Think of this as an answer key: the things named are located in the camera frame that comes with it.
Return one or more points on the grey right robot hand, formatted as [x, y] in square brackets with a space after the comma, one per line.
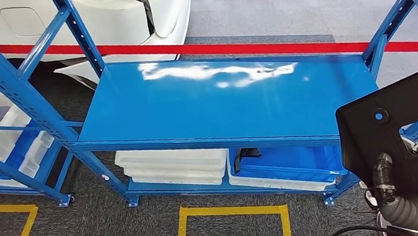
[383, 177]

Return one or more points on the black licence plate holder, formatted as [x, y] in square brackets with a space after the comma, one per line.
[365, 137]

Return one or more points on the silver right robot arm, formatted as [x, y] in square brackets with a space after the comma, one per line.
[410, 213]

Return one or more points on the black part in bin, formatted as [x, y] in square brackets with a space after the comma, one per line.
[246, 154]

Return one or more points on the large blue metal shelf rack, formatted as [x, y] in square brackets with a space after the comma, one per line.
[193, 107]

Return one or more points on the large blue plastic bin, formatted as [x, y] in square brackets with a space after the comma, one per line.
[292, 161]

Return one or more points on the red barrier belt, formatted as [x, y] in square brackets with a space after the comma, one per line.
[225, 48]

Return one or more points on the white plastic tray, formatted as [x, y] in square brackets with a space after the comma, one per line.
[142, 171]
[170, 156]
[146, 179]

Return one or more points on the white car body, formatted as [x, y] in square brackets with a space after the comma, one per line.
[109, 16]

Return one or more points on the white storage bin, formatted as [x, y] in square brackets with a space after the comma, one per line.
[3, 142]
[35, 159]

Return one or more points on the blue rack with bins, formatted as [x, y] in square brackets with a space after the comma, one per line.
[17, 173]

